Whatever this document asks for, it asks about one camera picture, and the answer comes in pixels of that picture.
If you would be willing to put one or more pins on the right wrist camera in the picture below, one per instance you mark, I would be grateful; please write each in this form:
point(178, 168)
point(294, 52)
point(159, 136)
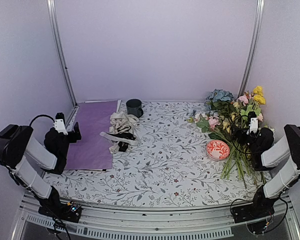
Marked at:
point(253, 123)

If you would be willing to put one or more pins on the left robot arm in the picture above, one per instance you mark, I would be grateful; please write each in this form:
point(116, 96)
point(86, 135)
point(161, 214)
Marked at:
point(17, 143)

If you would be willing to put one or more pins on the white printed ribbon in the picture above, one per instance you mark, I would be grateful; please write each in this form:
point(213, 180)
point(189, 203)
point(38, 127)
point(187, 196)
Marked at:
point(120, 123)

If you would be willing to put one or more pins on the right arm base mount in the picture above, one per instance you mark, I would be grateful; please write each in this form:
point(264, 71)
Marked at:
point(250, 211)

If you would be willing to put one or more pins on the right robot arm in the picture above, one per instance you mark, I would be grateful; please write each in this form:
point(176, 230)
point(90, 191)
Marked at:
point(267, 155)

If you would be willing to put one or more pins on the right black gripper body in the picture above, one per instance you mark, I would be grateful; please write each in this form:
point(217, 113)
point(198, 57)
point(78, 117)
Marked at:
point(242, 132)

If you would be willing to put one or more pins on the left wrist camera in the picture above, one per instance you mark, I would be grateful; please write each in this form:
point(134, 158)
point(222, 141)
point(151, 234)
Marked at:
point(59, 123)

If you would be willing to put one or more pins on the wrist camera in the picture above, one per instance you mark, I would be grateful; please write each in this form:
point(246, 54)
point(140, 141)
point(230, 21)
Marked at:
point(253, 123)
point(59, 123)

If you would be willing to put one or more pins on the pile of fake flowers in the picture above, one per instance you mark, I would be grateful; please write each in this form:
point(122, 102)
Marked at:
point(238, 122)

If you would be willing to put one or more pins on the dark grey mug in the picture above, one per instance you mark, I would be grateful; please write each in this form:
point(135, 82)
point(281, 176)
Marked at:
point(134, 107)

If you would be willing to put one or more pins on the red patterned bowl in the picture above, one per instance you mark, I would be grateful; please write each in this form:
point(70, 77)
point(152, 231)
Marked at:
point(217, 150)

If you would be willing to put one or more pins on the left aluminium frame post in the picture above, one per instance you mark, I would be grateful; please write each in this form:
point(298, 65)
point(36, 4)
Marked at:
point(51, 7)

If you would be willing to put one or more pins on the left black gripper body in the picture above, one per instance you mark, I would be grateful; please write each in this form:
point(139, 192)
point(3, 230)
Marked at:
point(64, 150)

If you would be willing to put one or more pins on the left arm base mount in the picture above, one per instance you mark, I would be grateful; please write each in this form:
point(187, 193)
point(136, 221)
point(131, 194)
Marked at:
point(70, 211)

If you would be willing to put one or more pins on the yellow flower stem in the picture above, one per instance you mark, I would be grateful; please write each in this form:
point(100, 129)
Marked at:
point(251, 101)

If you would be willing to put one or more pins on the front aluminium rail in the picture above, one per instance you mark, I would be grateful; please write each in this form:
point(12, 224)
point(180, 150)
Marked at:
point(113, 222)

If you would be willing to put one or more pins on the right aluminium frame post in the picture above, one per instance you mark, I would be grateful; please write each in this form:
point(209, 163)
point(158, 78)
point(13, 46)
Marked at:
point(260, 5)

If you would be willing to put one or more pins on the blue hydrangea stem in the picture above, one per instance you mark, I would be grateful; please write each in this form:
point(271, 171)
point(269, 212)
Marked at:
point(217, 99)

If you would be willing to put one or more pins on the aluminium frame post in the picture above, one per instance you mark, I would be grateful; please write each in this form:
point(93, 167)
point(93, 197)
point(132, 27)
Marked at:
point(51, 7)
point(260, 5)

